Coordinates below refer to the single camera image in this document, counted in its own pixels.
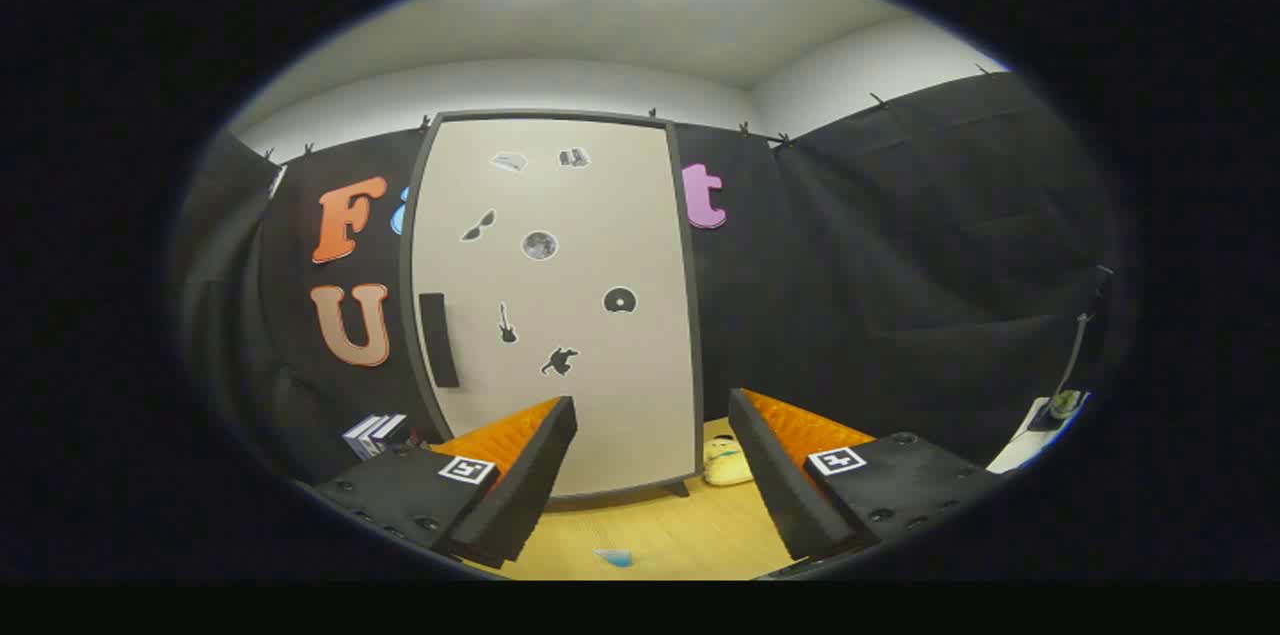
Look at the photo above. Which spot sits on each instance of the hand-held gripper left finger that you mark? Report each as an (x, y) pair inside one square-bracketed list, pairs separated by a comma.
[(520, 490)]

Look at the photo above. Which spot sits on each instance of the light grey cabinet door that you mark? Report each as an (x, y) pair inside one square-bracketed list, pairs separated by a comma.
[(580, 415)]

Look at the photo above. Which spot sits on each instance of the yellow plush toy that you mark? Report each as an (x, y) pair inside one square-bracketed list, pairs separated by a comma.
[(725, 463)]

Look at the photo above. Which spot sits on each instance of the white sheet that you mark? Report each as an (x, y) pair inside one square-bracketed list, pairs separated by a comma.
[(1015, 450)]

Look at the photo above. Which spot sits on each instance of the black backdrop cloth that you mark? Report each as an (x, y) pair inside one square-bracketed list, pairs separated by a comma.
[(900, 265)]

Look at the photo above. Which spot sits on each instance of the blue book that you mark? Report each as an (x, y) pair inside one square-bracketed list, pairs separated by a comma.
[(358, 437)]

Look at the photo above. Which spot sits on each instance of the blue and white tube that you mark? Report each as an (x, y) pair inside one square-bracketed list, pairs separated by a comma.
[(614, 557)]

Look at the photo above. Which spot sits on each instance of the dark grey cabinet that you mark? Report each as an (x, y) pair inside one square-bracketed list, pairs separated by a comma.
[(406, 260)]

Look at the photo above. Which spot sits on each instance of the dark navy book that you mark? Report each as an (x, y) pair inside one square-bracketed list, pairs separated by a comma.
[(385, 430)]

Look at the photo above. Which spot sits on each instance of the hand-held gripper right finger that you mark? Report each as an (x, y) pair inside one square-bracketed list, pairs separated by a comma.
[(785, 490)]

